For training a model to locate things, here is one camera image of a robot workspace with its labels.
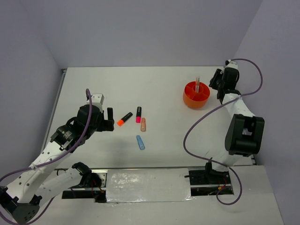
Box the pink black highlighter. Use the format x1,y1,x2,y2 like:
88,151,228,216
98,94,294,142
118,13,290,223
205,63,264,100
135,106,142,123

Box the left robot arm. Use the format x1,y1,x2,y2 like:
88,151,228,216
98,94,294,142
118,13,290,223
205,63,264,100
0,105,114,225

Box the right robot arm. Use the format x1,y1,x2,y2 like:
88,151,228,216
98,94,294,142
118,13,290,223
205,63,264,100
203,67,265,185

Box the orange black highlighter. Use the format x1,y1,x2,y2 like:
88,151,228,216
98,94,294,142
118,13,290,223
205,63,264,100
117,112,133,127

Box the orange round organizer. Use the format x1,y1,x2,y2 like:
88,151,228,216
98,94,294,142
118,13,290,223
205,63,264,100
183,81,210,109

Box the orange translucent correction tape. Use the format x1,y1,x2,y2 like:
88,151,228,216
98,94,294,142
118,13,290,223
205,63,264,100
140,118,146,132

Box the white foil-covered panel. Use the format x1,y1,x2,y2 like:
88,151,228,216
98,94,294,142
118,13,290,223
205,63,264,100
106,168,192,203

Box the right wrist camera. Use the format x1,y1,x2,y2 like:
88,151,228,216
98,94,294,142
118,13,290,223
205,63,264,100
224,60,238,70

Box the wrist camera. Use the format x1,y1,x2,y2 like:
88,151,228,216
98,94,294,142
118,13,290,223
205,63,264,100
224,60,238,70
90,93,105,113

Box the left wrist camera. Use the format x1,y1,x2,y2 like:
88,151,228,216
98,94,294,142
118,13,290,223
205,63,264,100
90,93,105,113

